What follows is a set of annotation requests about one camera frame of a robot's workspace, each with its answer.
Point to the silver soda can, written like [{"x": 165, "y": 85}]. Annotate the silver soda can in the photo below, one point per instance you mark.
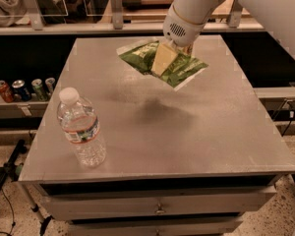
[{"x": 50, "y": 83}]

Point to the green soda can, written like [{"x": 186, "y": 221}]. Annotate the green soda can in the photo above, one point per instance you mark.
[{"x": 39, "y": 90}]

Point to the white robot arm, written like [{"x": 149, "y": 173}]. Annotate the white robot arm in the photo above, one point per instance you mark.
[{"x": 277, "y": 17}]

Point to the lower grey drawer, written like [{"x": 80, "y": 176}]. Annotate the lower grey drawer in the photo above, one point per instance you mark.
[{"x": 204, "y": 226}]

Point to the middle metal bracket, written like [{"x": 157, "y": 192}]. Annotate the middle metal bracket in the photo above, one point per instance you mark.
[{"x": 117, "y": 14}]

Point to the clear plastic water bottle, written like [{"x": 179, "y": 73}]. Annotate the clear plastic water bottle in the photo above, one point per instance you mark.
[{"x": 81, "y": 127}]

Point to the metal bracket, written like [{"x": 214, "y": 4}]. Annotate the metal bracket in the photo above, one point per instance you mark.
[
  {"x": 35, "y": 17},
  {"x": 117, "y": 14},
  {"x": 234, "y": 17}
]

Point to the upper grey drawer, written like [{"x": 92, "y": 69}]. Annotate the upper grey drawer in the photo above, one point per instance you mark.
[{"x": 163, "y": 202}]

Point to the black tripod stand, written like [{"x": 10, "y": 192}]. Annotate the black tripod stand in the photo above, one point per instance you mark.
[{"x": 9, "y": 168}]

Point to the grey drawer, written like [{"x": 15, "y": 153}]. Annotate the grey drawer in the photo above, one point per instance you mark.
[
  {"x": 204, "y": 226},
  {"x": 163, "y": 202}
]

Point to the grey cloth pile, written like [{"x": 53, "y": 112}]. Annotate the grey cloth pile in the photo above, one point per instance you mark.
[{"x": 6, "y": 2}]

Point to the red soda can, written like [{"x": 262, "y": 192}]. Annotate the red soda can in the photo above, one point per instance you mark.
[{"x": 6, "y": 92}]

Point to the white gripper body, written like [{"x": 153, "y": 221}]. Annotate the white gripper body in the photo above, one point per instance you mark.
[{"x": 182, "y": 29}]

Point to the right metal bracket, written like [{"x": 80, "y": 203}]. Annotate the right metal bracket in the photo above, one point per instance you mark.
[{"x": 234, "y": 17}]

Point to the left metal bracket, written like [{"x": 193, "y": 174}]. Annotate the left metal bracket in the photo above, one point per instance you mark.
[{"x": 35, "y": 17}]

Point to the green jalapeno chip bag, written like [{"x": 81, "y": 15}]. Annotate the green jalapeno chip bag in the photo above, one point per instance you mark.
[{"x": 140, "y": 55}]

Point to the blue soda can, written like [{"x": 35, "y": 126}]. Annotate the blue soda can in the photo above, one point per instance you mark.
[{"x": 21, "y": 89}]

